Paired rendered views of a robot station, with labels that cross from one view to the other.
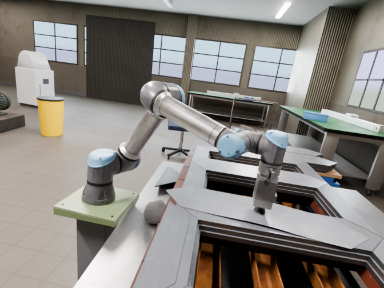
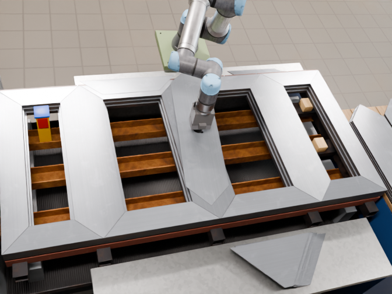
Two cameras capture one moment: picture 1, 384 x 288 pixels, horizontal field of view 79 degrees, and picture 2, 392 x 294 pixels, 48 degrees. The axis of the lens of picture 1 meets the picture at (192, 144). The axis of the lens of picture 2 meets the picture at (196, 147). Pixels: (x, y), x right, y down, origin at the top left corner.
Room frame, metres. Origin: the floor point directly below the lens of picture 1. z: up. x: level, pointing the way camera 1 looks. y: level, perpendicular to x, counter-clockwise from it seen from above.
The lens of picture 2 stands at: (0.10, -1.32, 2.34)
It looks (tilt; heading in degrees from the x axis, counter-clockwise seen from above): 52 degrees down; 56
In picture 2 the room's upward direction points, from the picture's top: 17 degrees clockwise
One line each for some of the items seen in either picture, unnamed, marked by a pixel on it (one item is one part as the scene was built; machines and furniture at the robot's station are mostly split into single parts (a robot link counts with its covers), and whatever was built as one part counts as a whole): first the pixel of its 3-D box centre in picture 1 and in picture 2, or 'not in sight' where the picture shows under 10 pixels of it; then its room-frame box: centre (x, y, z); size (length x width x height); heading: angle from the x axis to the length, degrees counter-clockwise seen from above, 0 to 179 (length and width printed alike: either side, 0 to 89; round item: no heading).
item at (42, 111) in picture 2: not in sight; (41, 112); (0.16, -0.07, 0.88); 0.06 x 0.06 x 0.02; 85
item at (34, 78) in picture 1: (35, 79); not in sight; (6.19, 4.30, 0.69); 0.67 x 0.60 x 1.38; 81
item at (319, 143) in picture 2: not in sight; (319, 144); (1.36, -0.44, 0.79); 0.06 x 0.05 x 0.04; 85
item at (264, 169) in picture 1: (269, 168); (205, 102); (0.77, -0.28, 1.04); 0.08 x 0.08 x 0.05
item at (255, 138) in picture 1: (244, 141); (208, 71); (0.81, -0.19, 1.12); 0.11 x 0.11 x 0.08; 61
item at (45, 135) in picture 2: not in sight; (44, 128); (0.16, -0.07, 0.78); 0.05 x 0.05 x 0.19; 85
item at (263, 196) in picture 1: (267, 189); (201, 117); (0.77, -0.29, 0.97); 0.10 x 0.09 x 0.16; 79
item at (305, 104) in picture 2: not in sight; (305, 104); (1.42, -0.20, 0.79); 0.06 x 0.05 x 0.04; 85
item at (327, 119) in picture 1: (316, 135); not in sight; (4.40, -2.35, 0.51); 2.86 x 1.12 x 1.02; 173
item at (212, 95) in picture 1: (227, 107); not in sight; (7.73, -1.01, 0.46); 2.67 x 1.01 x 0.92; 83
